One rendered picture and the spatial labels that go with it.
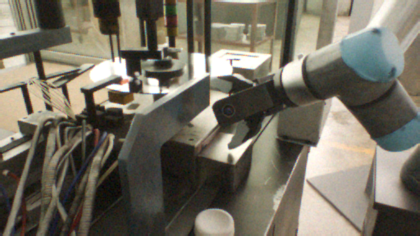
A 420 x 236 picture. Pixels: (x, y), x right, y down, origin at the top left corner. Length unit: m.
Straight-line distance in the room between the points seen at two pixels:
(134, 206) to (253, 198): 0.29
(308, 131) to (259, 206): 0.28
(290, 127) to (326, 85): 0.40
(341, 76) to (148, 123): 0.27
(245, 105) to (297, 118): 0.34
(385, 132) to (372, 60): 0.12
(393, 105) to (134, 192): 0.37
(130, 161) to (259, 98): 0.24
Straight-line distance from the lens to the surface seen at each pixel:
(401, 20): 0.62
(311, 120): 0.85
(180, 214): 0.63
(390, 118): 0.52
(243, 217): 0.64
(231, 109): 0.52
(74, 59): 1.67
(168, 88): 0.66
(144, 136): 0.44
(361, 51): 0.46
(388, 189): 0.79
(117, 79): 0.65
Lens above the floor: 1.17
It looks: 25 degrees down
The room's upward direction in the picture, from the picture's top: straight up
